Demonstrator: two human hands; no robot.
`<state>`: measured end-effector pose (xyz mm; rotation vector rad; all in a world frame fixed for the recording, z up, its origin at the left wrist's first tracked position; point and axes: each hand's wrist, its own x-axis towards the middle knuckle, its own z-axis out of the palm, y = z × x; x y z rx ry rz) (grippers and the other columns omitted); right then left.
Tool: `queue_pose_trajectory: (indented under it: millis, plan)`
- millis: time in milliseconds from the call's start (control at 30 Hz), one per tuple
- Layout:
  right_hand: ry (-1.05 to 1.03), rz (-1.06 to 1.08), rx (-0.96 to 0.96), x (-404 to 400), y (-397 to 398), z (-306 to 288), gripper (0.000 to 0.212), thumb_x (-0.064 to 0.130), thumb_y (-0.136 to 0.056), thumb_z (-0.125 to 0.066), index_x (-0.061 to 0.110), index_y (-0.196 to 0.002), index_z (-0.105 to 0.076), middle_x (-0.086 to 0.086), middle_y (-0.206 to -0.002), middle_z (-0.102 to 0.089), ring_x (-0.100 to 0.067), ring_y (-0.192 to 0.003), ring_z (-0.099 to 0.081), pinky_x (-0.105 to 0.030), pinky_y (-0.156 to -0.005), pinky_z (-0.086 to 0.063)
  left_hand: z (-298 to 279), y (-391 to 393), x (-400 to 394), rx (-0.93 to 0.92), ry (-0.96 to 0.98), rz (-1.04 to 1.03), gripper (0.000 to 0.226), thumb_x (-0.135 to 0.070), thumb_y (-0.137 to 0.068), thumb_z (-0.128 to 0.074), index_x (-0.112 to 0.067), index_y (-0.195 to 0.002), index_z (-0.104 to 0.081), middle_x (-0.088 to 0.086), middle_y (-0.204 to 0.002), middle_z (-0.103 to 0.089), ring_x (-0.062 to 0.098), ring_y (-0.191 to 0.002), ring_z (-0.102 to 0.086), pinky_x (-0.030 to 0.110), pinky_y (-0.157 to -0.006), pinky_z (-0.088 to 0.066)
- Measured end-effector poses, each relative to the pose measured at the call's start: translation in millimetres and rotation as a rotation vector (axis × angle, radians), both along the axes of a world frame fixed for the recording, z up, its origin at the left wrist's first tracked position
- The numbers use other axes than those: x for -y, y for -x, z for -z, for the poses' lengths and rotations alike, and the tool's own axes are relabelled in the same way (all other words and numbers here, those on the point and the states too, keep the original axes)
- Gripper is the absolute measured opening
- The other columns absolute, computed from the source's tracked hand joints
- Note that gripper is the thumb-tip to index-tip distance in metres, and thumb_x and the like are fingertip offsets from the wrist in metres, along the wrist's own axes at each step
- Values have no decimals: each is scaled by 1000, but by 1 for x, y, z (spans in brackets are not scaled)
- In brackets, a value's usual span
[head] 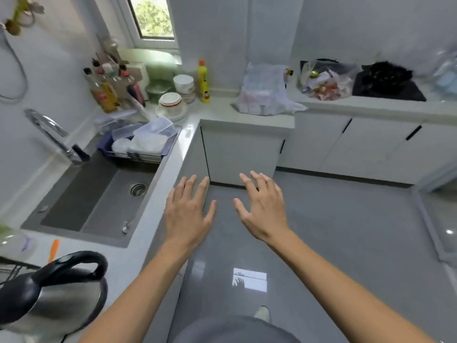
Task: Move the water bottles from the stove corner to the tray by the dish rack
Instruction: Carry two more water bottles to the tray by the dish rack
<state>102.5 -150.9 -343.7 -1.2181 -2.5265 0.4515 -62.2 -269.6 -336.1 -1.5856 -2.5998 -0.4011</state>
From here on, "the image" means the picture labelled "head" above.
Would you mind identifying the small green-capped bottle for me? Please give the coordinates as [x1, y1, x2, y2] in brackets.
[102, 63, 118, 83]

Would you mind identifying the white-framed window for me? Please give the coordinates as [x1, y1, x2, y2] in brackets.
[117, 0, 179, 50]

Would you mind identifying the white crumpled plastic bag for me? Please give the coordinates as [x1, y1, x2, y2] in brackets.
[111, 133, 169, 155]

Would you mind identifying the person's right hand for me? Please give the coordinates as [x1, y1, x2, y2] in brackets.
[233, 170, 291, 244]

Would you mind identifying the person's white shoe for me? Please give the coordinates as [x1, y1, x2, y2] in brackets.
[253, 306, 271, 324]

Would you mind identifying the person's left forearm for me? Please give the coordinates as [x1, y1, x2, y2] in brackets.
[78, 241, 200, 343]

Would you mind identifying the clear bag of rubbish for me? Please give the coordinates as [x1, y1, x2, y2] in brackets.
[298, 58, 361, 102]

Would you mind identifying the red-capped dark sauce bottle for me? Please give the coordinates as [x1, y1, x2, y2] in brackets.
[119, 63, 146, 106]

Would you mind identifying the white corner cabinet door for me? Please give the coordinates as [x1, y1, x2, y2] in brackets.
[200, 119, 295, 186]

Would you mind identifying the large white plastic bag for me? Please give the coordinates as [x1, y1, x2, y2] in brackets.
[233, 62, 308, 116]

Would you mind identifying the translucent bluish plastic bag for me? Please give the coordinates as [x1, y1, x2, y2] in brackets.
[428, 49, 457, 101]

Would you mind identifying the red-rimmed white bowl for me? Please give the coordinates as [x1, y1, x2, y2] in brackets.
[159, 91, 184, 108]

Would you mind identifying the clear plastic container lid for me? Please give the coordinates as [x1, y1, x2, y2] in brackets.
[111, 123, 144, 142]

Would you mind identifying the wall hook with hanging items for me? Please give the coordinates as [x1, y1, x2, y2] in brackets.
[0, 0, 45, 36]

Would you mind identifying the person's left hand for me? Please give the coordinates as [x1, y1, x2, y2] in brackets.
[164, 174, 218, 254]

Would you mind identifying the grey kitchen sink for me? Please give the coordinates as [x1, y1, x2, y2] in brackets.
[21, 139, 180, 249]

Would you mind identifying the dark blue dish rack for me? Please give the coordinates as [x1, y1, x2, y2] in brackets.
[97, 121, 182, 164]

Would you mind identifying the black wok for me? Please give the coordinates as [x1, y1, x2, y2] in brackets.
[362, 61, 414, 87]

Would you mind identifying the chrome kitchen faucet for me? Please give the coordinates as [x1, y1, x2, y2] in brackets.
[24, 108, 91, 166]

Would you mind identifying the person's right forearm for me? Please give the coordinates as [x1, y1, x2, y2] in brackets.
[266, 228, 438, 343]

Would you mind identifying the black gas stove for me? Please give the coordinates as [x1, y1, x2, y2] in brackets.
[351, 66, 427, 102]

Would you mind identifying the pale green bowl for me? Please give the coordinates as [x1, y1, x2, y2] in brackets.
[145, 79, 174, 102]

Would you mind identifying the steel kettle with black handle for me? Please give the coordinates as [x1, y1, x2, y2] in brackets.
[0, 251, 109, 336]

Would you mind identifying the white plate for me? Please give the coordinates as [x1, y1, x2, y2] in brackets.
[155, 101, 188, 122]

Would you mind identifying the clear plastic food container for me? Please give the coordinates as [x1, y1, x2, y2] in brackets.
[133, 116, 178, 140]

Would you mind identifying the yellow detergent bottle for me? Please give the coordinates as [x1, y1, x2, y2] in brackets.
[197, 59, 211, 104]

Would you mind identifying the orange kitchen utensil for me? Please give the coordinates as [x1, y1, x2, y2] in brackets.
[47, 239, 60, 265]

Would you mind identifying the amber sauce bottle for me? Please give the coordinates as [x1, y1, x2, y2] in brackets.
[83, 67, 119, 114]

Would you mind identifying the grey hose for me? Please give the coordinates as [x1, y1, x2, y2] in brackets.
[0, 26, 29, 104]

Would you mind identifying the stack of white bowls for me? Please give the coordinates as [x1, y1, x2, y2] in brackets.
[173, 74, 196, 104]

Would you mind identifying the black wire rack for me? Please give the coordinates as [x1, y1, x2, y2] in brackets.
[0, 257, 40, 284]

